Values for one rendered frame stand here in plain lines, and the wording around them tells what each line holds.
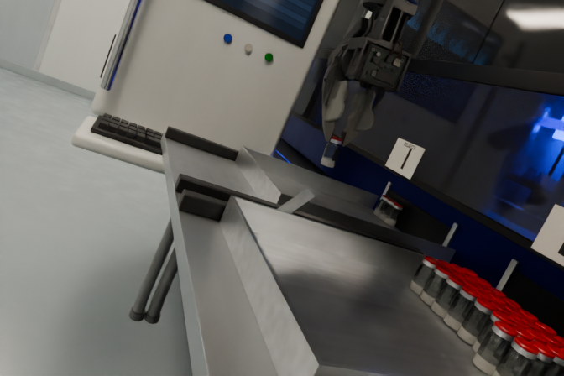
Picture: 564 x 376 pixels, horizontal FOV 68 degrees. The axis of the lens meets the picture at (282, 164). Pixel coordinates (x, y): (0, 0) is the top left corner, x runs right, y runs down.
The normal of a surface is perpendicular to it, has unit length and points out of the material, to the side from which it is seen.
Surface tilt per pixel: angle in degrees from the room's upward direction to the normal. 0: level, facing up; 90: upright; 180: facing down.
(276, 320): 90
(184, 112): 90
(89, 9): 90
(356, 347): 0
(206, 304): 0
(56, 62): 90
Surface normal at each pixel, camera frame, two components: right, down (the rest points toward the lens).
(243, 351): 0.40, -0.90
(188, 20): 0.29, 0.29
